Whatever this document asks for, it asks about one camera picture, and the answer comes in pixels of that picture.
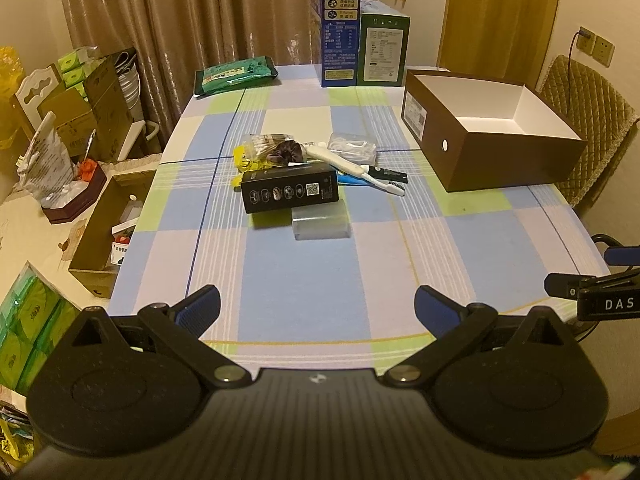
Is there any clear bag of cotton swabs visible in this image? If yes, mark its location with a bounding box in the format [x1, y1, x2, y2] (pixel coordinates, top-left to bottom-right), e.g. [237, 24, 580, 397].
[243, 132, 297, 161]

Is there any purple velvet scrunchie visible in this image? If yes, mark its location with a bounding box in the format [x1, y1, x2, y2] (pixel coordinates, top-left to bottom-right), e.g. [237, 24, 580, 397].
[265, 141, 307, 167]

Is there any brown cardboard box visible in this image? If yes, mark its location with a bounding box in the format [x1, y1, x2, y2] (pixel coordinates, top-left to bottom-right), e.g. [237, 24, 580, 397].
[401, 69, 588, 193]

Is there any black product box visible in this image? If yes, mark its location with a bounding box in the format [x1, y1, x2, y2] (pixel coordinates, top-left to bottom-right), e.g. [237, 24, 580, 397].
[240, 162, 340, 215]

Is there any green tissue multipack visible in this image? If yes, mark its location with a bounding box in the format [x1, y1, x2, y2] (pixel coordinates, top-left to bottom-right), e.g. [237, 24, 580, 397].
[0, 261, 83, 397]

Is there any yellow curtain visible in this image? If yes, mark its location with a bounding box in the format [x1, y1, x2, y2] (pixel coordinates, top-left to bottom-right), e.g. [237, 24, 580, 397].
[439, 0, 563, 77]

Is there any dark wooden tray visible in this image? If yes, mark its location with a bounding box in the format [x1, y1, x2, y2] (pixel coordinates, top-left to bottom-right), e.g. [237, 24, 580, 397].
[42, 162, 108, 225]

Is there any large brown carton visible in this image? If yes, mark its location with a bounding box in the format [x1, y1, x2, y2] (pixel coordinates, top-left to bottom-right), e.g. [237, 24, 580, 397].
[40, 55, 138, 161]

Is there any tall green carton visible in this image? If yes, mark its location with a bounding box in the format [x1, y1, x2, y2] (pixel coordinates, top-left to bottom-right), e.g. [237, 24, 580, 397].
[356, 0, 411, 87]

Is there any black cable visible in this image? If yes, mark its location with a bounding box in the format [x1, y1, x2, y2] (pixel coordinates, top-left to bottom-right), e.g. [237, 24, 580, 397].
[570, 233, 623, 342]

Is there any black toothpaste tube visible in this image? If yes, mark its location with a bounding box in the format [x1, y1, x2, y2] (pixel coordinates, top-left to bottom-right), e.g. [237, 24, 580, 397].
[367, 164, 408, 183]

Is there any clear plastic case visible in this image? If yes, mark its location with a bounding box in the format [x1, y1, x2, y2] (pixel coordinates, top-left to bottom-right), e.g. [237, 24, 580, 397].
[291, 207, 351, 241]

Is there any green foil packet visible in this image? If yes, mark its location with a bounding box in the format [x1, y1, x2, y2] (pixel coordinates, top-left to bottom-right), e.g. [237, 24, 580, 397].
[194, 56, 279, 97]

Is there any white plastic bag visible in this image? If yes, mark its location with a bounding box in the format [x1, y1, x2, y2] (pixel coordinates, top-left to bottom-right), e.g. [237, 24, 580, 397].
[17, 110, 77, 208]

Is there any yellow plastic bag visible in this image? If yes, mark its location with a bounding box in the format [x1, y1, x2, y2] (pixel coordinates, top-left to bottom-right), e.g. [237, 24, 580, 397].
[0, 46, 27, 150]

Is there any stack of green tissue packets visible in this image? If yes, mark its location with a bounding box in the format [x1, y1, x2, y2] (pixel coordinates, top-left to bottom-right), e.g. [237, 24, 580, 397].
[56, 46, 102, 97]

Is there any clear bag of floss picks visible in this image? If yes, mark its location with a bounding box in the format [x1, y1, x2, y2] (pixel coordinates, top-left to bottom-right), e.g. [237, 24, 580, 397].
[327, 131, 377, 158]

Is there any white chair back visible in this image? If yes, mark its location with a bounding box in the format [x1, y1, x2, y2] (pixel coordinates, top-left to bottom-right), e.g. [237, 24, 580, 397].
[14, 64, 64, 127]

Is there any stack of white bowls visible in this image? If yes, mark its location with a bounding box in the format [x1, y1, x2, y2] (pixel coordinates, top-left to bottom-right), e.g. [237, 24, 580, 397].
[116, 51, 143, 111]

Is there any open shallow cardboard box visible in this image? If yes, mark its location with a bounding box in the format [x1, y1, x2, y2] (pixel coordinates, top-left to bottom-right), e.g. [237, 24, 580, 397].
[68, 170, 158, 300]

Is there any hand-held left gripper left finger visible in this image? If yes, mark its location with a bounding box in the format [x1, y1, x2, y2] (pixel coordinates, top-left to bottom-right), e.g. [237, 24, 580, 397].
[65, 285, 253, 390]

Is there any double wall socket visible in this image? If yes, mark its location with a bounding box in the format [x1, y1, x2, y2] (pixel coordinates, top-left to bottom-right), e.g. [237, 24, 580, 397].
[576, 26, 616, 66]

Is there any brown curtain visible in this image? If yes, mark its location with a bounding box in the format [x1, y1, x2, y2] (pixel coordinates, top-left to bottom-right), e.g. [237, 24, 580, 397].
[55, 0, 376, 153]

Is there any tall blue carton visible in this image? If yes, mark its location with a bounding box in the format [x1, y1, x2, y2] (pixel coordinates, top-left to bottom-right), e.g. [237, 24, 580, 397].
[310, 0, 362, 88]

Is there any chair with quilted cover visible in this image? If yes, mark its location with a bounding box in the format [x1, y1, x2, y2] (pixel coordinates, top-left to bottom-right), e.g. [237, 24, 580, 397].
[537, 55, 640, 207]

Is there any yellow snack packet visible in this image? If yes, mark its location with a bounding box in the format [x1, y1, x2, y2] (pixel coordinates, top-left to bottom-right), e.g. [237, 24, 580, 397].
[234, 145, 273, 187]

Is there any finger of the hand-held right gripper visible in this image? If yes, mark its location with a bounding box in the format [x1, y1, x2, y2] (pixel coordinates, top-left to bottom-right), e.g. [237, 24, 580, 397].
[544, 267, 640, 299]
[604, 246, 640, 266]

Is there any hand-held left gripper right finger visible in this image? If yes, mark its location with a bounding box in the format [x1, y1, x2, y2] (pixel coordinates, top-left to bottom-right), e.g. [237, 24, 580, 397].
[382, 285, 576, 390]

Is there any white toothbrush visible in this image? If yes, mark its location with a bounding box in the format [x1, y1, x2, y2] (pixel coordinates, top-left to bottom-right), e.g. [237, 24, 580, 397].
[300, 142, 406, 196]

